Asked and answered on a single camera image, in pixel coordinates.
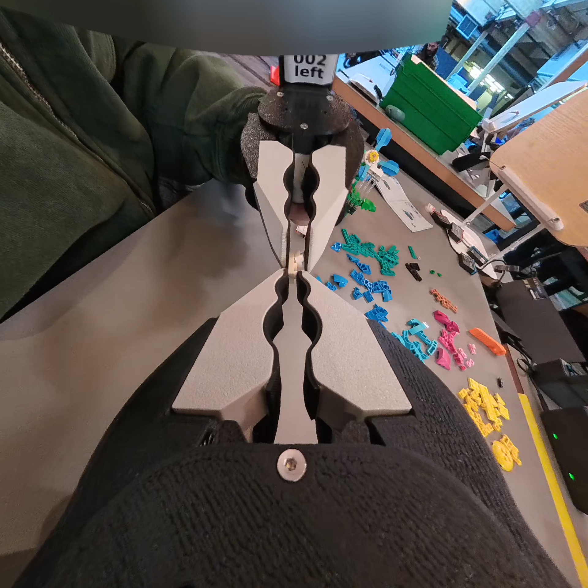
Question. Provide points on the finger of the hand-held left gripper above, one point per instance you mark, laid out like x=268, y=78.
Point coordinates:
x=271, y=193
x=328, y=193

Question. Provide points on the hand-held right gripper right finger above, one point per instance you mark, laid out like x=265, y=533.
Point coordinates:
x=356, y=367

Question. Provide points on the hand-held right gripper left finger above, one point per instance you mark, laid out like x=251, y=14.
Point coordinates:
x=225, y=363

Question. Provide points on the white lego brick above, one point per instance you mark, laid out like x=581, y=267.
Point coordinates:
x=294, y=264

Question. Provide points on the person's left forearm green sleeve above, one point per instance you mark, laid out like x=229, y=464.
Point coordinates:
x=183, y=110

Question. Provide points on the lego flower model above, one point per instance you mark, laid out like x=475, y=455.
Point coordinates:
x=371, y=158

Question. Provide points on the pile of green lego pieces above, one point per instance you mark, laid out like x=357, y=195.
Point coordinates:
x=367, y=250

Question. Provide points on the pile of turquoise lego pieces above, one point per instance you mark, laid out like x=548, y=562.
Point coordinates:
x=415, y=328

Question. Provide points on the lego instruction booklet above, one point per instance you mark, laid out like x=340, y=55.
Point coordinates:
x=404, y=206

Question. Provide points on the pile of blue lego pieces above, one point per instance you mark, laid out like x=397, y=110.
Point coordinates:
x=374, y=288

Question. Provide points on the pile of magenta lego pieces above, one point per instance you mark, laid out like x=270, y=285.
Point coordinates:
x=445, y=340

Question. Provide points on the pile of orange lego pieces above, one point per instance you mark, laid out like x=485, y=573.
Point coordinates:
x=443, y=299

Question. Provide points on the group of black lego pieces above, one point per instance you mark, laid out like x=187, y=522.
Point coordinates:
x=413, y=271

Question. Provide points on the pile of yellow lego pieces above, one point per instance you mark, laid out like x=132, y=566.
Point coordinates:
x=482, y=404

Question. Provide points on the yellow round lego disc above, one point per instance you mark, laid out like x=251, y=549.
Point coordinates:
x=503, y=457

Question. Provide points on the grey-green rounded object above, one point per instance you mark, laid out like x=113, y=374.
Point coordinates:
x=395, y=113

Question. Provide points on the wooden workbench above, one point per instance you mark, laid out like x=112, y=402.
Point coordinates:
x=413, y=151

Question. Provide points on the person's jeans leg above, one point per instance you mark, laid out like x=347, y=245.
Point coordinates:
x=173, y=193

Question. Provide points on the green plastic crate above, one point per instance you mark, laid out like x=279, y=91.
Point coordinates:
x=427, y=105

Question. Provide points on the black device with red label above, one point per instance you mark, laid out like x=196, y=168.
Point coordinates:
x=452, y=225

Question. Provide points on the orange brick separator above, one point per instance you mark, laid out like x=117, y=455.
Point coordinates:
x=487, y=341

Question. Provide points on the black stand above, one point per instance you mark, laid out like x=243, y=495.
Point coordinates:
x=468, y=161

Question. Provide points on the small black device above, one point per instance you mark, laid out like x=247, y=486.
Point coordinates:
x=469, y=262

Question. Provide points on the white plate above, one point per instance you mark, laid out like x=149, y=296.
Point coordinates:
x=477, y=243

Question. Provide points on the black equipment box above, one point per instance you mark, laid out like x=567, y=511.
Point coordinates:
x=560, y=381

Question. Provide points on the yellow tape strip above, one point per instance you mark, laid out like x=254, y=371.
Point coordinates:
x=546, y=459

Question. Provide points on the white tilted tabletop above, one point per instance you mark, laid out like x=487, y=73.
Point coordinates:
x=537, y=103

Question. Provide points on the black box with green lights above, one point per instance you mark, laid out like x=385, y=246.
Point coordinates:
x=574, y=454

